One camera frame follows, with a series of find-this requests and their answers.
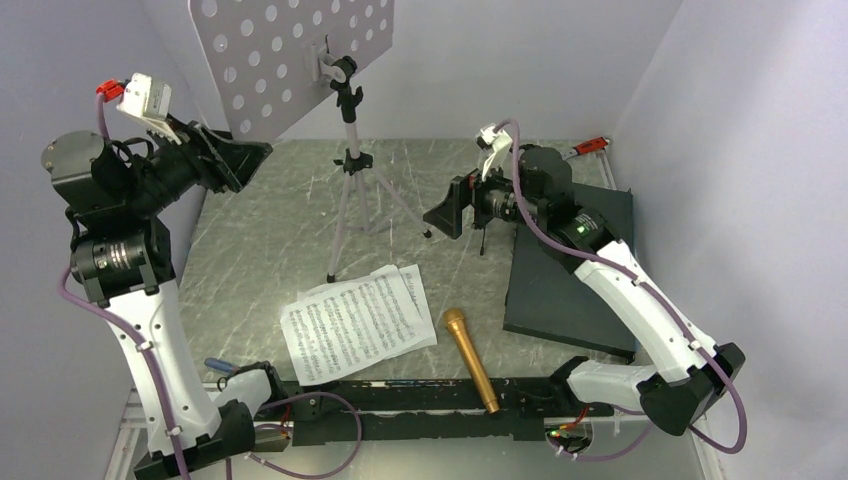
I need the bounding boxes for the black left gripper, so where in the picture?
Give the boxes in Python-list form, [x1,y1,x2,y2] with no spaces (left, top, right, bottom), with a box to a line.
[122,111,273,216]

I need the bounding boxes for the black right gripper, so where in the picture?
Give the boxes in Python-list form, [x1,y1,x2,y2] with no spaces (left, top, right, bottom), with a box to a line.
[424,151,546,238]

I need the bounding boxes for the lilac perforated music stand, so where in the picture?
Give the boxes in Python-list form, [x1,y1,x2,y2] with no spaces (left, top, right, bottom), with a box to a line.
[188,0,432,283]

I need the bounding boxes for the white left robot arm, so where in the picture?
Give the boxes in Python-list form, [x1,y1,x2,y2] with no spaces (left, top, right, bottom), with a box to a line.
[41,117,288,479]

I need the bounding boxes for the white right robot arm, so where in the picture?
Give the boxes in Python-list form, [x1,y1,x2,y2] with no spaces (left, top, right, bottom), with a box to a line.
[423,145,748,452]

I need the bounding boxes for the lower sheet music page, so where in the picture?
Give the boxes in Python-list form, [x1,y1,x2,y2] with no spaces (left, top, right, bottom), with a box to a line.
[297,264,433,322]

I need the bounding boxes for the sheet music page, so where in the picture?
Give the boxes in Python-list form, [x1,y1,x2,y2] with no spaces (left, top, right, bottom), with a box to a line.
[280,274,437,386]
[297,264,433,322]

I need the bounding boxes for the gold microphone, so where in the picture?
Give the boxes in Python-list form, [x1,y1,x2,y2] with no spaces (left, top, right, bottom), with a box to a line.
[442,308,500,414]

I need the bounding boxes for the dark rectangular equipment case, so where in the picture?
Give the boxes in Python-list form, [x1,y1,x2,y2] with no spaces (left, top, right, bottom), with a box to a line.
[502,178,638,364]

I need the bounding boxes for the top sheet music page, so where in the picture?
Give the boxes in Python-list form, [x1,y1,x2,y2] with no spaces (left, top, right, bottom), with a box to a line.
[280,274,437,386]

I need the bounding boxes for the blue marker pen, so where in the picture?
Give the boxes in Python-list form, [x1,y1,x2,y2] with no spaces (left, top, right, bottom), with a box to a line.
[203,357,238,375]

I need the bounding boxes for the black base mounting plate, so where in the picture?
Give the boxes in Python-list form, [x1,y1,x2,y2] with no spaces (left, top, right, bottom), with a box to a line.
[254,377,613,446]

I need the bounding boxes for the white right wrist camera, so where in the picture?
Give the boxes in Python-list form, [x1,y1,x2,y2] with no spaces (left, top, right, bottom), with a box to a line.
[475,124,514,181]

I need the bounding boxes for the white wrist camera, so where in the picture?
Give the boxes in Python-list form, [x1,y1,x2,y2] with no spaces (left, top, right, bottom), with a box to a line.
[95,72,183,145]
[475,124,514,181]

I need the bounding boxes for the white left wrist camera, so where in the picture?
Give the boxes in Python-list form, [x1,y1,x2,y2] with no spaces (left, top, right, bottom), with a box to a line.
[95,72,183,145]

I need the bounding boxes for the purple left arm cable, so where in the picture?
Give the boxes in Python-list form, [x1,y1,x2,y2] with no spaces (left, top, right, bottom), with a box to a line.
[58,92,363,480]

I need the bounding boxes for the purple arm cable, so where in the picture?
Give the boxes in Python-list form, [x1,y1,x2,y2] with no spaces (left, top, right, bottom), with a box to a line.
[493,117,749,463]
[58,92,363,480]

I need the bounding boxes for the red-handled adjustable wrench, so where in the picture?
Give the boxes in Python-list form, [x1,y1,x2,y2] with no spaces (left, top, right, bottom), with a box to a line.
[563,137,612,159]

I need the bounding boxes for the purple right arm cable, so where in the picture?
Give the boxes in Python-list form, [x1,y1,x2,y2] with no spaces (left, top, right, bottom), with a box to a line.
[493,117,749,463]

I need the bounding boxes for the aluminium frame rails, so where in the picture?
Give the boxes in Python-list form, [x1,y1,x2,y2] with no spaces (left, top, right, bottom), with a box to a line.
[104,152,723,480]

